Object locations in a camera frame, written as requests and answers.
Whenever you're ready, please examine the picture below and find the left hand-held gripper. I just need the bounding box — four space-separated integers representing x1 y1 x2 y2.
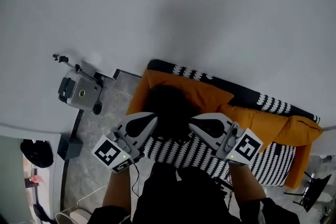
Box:
91 112 159 174

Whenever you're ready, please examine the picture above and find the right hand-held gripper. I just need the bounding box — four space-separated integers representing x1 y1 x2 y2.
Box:
188 112 264 166

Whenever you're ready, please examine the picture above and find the orange sofa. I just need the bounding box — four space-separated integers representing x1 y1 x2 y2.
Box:
125 59 324 190

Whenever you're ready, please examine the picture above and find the black garment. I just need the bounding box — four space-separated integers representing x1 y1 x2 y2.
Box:
143 85 200 140

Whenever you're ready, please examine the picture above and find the person's right forearm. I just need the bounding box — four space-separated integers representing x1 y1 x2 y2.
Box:
228 162 267 205

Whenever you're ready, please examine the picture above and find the person's left forearm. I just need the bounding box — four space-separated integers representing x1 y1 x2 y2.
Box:
101 167 132 215

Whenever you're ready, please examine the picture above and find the black square bin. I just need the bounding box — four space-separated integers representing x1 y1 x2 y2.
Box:
57 133 85 161

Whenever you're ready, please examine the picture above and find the silver scooter suitcase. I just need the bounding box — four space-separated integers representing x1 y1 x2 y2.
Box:
52 54 108 115

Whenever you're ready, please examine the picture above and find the round black bag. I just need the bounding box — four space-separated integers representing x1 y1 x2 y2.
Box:
20 138 55 168

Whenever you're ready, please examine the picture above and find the white cabinet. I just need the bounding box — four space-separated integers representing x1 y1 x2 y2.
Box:
311 125 336 157

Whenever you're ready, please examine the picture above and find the black chair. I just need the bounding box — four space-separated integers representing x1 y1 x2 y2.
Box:
283 172 333 213

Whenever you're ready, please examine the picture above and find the person's black clothing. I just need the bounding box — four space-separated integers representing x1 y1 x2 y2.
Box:
88 162 300 224

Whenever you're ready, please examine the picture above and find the small dark hanging bag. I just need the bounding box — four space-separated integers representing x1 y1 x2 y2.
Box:
33 201 57 222

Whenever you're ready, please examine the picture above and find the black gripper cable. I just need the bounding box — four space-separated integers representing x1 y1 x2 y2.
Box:
130 162 142 198

